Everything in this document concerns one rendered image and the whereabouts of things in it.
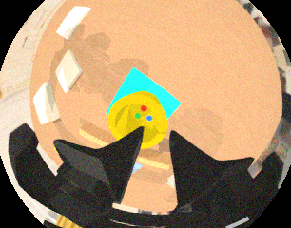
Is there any cream flat rectangular block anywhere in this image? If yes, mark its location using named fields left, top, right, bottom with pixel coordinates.
left=32, top=81, right=61, bottom=125

